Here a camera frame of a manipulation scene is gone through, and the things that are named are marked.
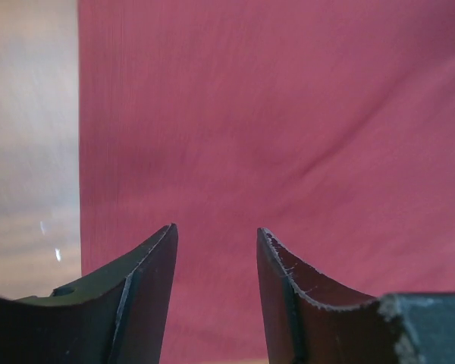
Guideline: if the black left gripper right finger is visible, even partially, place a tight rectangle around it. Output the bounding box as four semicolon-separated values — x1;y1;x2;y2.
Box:
256;227;455;364

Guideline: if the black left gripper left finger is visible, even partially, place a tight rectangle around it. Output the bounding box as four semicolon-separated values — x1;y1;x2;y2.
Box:
0;224;178;363

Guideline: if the dark red cloth napkin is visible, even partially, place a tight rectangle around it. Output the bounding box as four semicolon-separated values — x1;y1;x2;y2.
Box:
78;1;455;363

